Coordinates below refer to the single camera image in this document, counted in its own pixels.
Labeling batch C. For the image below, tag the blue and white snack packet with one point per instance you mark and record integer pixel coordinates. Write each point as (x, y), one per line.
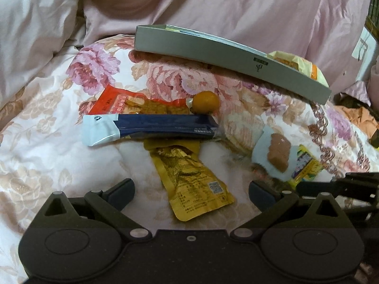
(154, 125)

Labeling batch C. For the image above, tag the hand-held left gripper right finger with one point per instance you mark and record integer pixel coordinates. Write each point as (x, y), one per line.
(260, 195)

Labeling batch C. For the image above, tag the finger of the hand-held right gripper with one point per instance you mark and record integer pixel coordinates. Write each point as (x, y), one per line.
(340, 188)

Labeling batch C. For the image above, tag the orange cloth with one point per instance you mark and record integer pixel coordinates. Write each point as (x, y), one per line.
(359, 118)

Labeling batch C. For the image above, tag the red snack packet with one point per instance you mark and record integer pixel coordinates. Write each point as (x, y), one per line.
(112, 102)

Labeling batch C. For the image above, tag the yellow green printed snack packet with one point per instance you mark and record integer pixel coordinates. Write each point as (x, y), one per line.
(308, 165)

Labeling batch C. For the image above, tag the light blue brown candy packet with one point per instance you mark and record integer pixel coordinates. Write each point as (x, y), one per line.
(277, 153)

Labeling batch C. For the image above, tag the floral bedspread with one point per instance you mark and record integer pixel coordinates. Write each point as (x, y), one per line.
(59, 159)

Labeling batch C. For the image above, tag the white paper bag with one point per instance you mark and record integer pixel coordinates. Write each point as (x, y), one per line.
(365, 47)

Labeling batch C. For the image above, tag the gold foil snack packet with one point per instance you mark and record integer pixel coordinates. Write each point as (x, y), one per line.
(192, 183)

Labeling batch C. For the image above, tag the grey cardboard box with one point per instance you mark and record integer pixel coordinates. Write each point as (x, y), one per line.
(207, 50)

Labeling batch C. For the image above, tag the round orange wrapped snack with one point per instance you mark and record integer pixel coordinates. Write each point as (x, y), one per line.
(205, 102)

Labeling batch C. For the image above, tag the pale yellow snack packet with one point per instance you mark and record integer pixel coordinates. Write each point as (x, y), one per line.
(299, 62)

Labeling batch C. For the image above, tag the pink satin quilt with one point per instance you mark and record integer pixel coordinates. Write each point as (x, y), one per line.
(237, 6)

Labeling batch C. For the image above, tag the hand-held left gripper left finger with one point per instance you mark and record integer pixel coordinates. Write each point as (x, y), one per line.
(120, 190)

